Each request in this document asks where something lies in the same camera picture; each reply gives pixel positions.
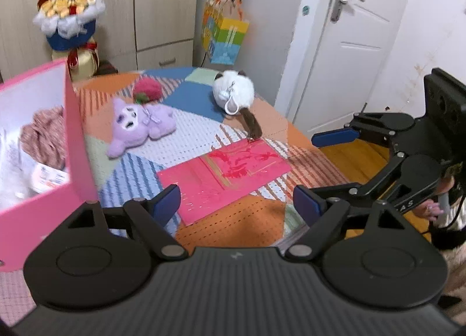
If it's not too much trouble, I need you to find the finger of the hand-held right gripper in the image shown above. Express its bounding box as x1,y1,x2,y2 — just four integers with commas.
313,154,405,209
312,112,416,151

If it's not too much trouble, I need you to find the floral cloth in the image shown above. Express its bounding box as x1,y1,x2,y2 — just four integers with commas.
20,107,68,171

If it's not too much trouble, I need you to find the person's right hand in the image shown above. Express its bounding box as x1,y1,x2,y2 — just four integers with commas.
414,178,454,220

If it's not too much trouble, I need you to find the pink strawberry plush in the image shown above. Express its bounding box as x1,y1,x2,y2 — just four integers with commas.
132,78,163,104

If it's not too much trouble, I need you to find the patchwork tablecloth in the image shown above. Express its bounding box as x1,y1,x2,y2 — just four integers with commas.
0,67,352,326

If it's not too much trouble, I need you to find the flower bouquet in blue wrap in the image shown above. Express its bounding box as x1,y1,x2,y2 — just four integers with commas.
32,0,106,51

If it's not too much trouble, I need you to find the beige wardrobe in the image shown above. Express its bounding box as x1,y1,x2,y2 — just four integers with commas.
0,0,201,78

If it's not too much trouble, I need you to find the white plush ball brown tail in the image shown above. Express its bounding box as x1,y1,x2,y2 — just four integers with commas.
212,70,263,139

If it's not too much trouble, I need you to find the colourful gift bag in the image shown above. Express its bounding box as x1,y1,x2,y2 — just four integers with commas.
201,0,250,65

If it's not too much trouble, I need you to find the purple plush toy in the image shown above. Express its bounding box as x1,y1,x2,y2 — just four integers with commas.
106,98,178,159

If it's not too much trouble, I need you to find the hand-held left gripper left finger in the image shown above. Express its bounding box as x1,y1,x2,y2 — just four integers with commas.
49,184,189,260

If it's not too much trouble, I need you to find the pink cardboard box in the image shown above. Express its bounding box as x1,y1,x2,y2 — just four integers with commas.
0,57,99,273

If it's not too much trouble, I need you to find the white door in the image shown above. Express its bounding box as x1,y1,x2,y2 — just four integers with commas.
277,0,416,136

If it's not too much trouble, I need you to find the red envelope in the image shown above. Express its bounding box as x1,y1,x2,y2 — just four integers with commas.
156,138,292,227

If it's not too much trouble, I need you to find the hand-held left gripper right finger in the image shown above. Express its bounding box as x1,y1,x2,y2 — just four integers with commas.
285,185,425,260

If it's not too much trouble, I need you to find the white tissue packet blue print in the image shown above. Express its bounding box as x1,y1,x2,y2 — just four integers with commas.
31,163,70,193

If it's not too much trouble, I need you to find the cream jar with red ribbon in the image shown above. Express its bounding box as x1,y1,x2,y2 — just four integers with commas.
51,39,100,82

